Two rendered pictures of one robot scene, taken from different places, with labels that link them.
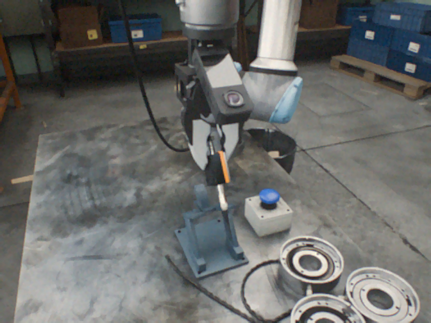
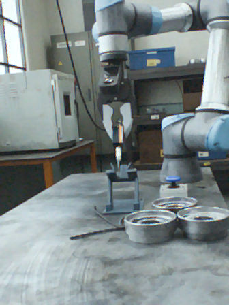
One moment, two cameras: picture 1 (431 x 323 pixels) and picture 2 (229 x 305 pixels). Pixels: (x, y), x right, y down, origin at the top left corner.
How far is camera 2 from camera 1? 0.65 m
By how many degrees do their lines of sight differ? 36
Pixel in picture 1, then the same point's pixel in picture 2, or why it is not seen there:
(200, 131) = (107, 111)
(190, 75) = not seen: hidden behind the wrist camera
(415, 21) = not seen: outside the picture
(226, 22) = (115, 50)
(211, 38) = (108, 58)
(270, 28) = (206, 82)
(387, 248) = not seen: outside the picture
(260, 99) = (197, 131)
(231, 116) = (103, 87)
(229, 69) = (114, 71)
